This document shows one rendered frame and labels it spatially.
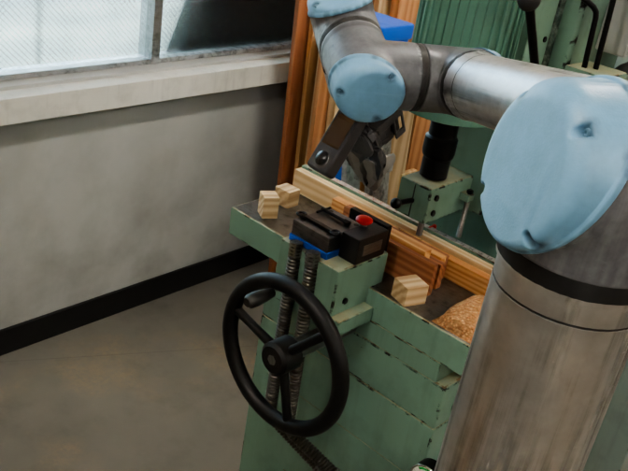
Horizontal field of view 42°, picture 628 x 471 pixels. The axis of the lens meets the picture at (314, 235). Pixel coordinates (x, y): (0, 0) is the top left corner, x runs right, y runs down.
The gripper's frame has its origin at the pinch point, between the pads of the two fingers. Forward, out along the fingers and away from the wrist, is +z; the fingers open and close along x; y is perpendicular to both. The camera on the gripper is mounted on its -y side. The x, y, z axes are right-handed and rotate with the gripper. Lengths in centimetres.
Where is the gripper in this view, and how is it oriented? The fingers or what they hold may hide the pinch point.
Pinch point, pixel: (369, 186)
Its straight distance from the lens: 139.3
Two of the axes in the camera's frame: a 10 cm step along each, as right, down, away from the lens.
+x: -7.0, -4.2, 5.7
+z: 2.1, 6.5, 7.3
